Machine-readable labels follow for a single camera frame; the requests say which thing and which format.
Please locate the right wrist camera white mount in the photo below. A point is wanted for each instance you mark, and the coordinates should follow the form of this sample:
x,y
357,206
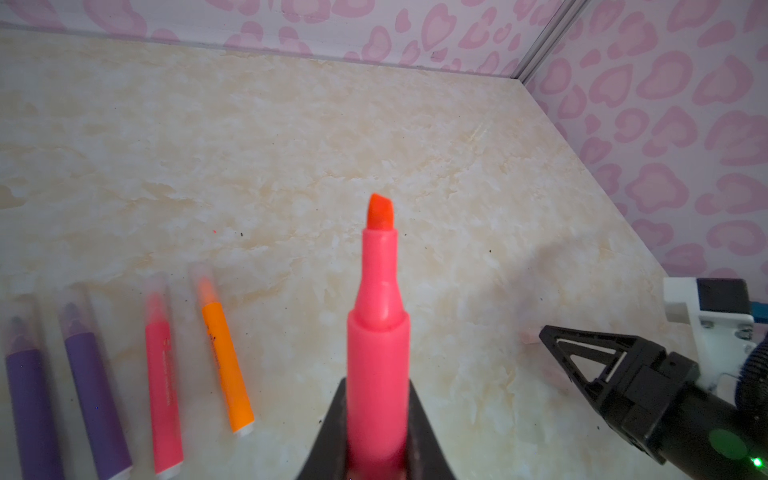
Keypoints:
x,y
723,326

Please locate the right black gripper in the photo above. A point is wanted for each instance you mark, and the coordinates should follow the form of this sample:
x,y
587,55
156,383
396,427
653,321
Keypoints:
x,y
650,398

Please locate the pink marker pen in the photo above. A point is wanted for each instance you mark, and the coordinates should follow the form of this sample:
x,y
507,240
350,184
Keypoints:
x,y
378,345
167,440

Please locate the aluminium frame corner post right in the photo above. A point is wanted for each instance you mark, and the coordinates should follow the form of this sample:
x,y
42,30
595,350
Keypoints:
x,y
567,13

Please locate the clear pen cap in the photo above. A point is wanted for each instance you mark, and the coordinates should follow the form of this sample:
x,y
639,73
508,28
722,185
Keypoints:
x,y
156,298
21,328
74,311
530,336
204,283

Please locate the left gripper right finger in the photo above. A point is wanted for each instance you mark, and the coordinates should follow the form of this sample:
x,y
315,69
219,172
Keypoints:
x,y
424,457

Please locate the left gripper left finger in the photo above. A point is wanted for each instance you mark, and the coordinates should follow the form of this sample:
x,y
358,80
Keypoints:
x,y
327,459

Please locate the purple marker pen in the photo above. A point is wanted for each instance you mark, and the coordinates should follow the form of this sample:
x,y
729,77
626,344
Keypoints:
x,y
103,427
34,422

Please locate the orange marker pen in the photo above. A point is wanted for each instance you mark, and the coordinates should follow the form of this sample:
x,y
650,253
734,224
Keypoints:
x,y
239,409

